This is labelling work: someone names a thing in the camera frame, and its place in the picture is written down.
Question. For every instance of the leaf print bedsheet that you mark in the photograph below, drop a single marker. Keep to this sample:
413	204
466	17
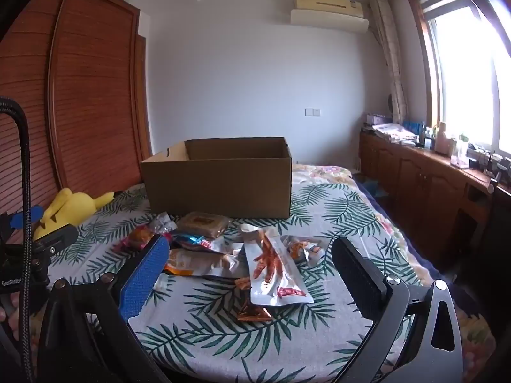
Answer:
207	327

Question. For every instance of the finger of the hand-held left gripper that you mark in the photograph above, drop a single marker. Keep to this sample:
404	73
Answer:
18	218
56	238

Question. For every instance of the floral quilt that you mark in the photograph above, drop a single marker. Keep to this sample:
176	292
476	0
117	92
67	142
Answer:
331	173

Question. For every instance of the yellow plush toy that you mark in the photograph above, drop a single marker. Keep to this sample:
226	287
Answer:
72	207

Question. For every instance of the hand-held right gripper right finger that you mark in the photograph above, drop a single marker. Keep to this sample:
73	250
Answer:
359	283

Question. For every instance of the brown cardboard box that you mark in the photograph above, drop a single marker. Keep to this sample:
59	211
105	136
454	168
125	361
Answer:
215	187

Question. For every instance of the wooden framed window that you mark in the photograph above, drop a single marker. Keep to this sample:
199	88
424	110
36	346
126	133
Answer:
467	68

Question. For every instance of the small silver snack packet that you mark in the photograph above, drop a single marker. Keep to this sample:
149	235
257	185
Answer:
164	222

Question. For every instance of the clear plastic box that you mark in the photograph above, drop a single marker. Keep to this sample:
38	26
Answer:
459	155

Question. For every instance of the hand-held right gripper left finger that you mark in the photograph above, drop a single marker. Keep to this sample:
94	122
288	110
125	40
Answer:
143	279

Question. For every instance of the silver blue snack packet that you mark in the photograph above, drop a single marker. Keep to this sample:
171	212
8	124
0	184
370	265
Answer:
195	243

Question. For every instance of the pink box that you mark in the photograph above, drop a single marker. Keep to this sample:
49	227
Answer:
377	119

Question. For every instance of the wooden desk with clutter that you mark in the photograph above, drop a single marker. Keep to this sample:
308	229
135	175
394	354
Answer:
423	191

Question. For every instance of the orange snack packet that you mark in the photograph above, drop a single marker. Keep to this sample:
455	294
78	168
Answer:
187	264

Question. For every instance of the person's left hand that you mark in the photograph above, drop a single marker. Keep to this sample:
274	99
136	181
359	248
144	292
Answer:
8	311

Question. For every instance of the brown cake packet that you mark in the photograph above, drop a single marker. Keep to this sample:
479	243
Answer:
203	225

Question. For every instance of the white wall air conditioner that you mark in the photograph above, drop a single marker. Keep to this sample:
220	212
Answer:
329	18

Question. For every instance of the small orange wrapper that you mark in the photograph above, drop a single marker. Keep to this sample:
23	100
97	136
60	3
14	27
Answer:
251	313
243	283

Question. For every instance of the white wall switch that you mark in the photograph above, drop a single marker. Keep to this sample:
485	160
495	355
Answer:
312	112

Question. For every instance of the blue box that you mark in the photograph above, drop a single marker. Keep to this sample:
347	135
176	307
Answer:
413	127

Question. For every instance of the small clear snack packet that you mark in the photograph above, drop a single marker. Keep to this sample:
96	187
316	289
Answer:
300	249

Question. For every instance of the small pink snack packet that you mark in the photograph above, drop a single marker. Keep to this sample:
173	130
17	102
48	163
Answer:
137	240

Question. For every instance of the stack of papers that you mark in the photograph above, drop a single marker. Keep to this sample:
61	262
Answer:
393	131

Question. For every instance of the wooden slatted wardrobe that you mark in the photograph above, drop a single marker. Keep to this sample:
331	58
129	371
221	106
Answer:
80	107

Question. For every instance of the pink bottle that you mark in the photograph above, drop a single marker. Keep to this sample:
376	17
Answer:
442	139

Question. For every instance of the patterned curtain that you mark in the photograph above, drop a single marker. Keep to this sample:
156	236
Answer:
389	56

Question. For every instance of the black electronic devices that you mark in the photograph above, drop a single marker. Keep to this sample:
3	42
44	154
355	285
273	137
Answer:
489	163

